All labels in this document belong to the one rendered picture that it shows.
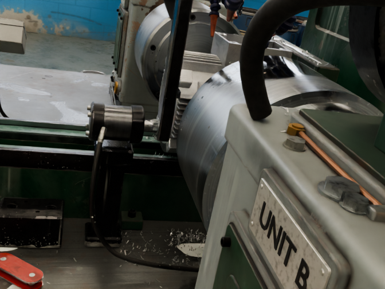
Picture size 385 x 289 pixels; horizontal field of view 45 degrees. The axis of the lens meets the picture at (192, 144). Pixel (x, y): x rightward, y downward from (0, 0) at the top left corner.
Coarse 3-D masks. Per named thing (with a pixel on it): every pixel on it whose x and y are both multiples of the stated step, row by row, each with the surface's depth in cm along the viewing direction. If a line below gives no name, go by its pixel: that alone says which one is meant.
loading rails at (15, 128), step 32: (0, 128) 86; (32, 128) 89; (64, 128) 92; (0, 160) 78; (32, 160) 79; (64, 160) 80; (160, 160) 84; (0, 192) 80; (32, 192) 81; (64, 192) 82; (128, 192) 85; (160, 192) 87; (128, 224) 84
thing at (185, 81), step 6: (186, 72) 79; (180, 78) 78; (186, 78) 79; (180, 84) 79; (186, 84) 79; (174, 138) 83; (168, 144) 83; (174, 144) 83; (168, 150) 84; (174, 150) 84
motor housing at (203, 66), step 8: (184, 56) 83; (192, 56) 83; (200, 56) 84; (208, 56) 84; (216, 56) 86; (184, 64) 81; (192, 64) 82; (200, 64) 82; (208, 64) 82; (216, 64) 82; (192, 72) 82; (200, 72) 82; (208, 72) 83; (216, 72) 83; (192, 80) 81; (200, 80) 81; (160, 88) 94; (184, 88) 80; (192, 88) 80; (184, 96) 79; (176, 104) 80; (184, 104) 80; (176, 112) 80; (176, 120) 80; (176, 128) 80; (176, 136) 81; (160, 144) 91
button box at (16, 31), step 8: (0, 24) 97; (8, 24) 97; (16, 24) 97; (24, 24) 98; (0, 32) 96; (8, 32) 97; (16, 32) 97; (24, 32) 99; (0, 40) 96; (8, 40) 96; (16, 40) 97; (24, 40) 101; (0, 48) 100; (8, 48) 100; (16, 48) 100; (24, 48) 102
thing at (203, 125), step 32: (288, 64) 60; (192, 96) 65; (224, 96) 57; (288, 96) 50; (320, 96) 50; (352, 96) 51; (192, 128) 60; (224, 128) 52; (192, 160) 58; (192, 192) 58
